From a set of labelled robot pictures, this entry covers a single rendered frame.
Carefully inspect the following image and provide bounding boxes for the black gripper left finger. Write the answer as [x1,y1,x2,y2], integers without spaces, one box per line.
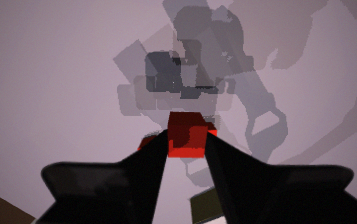
[41,129,168,224]

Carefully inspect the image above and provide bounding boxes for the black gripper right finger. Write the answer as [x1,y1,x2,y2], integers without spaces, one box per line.
[204,131,354,224]

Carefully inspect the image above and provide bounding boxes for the red cube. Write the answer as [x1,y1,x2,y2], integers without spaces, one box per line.
[207,122,217,136]
[167,112,208,158]
[137,135,157,150]

